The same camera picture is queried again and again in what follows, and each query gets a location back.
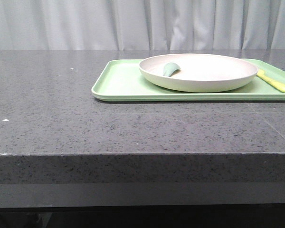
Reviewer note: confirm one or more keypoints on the beige round plate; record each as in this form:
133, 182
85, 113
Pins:
199, 73

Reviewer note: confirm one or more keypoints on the yellow plastic fork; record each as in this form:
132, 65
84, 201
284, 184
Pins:
276, 84

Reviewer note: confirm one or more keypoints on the light green rectangular tray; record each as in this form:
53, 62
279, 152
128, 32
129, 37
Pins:
121, 81

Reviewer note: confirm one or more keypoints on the teal green spoon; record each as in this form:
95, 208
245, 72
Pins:
170, 68

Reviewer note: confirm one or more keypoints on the grey pleated curtain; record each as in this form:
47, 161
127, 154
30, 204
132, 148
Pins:
141, 24

